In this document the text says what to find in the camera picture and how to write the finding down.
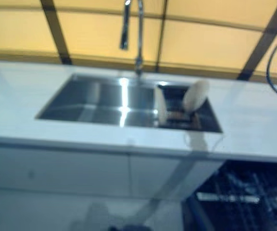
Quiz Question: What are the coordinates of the small cream ceramic plate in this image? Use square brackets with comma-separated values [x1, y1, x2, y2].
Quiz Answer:
[154, 87, 169, 126]

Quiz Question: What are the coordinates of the large cream ceramic plate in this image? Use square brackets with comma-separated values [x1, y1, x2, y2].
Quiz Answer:
[182, 79, 210, 113]

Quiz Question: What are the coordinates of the black sink dish rack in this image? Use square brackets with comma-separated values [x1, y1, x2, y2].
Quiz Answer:
[153, 81, 203, 131]

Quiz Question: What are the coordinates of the stainless steel kitchen sink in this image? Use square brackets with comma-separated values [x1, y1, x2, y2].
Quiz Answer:
[34, 72, 224, 133]

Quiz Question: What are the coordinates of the narrow white cabinet door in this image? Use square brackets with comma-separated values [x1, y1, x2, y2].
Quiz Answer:
[127, 154, 224, 201]

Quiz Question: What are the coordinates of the chrome pull-down faucet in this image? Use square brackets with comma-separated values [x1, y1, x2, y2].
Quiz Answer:
[119, 0, 146, 76]

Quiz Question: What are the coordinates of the yellow backlit dark-framed window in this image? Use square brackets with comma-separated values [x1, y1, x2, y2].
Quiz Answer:
[0, 0, 277, 82]

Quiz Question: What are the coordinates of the wire dishwasher rack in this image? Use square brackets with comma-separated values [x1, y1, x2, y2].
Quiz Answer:
[196, 160, 277, 231]

